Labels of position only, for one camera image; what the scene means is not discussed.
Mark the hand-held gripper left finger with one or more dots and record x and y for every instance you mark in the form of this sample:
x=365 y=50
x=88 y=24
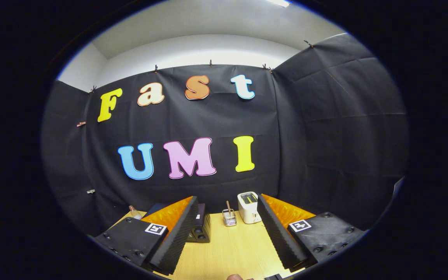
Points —
x=177 y=241

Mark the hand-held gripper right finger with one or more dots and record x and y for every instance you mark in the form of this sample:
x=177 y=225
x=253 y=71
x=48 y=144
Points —
x=276 y=233

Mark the black toaster oven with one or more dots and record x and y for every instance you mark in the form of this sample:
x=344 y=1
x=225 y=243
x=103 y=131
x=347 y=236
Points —
x=202 y=229

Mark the white bread toaster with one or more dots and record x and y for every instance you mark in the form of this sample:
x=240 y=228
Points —
x=248 y=212

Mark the clear plastic bottle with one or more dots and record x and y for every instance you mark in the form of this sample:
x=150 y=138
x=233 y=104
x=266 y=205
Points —
x=134 y=213

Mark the wooden utensil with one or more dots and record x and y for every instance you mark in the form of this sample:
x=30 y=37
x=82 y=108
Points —
x=228 y=207

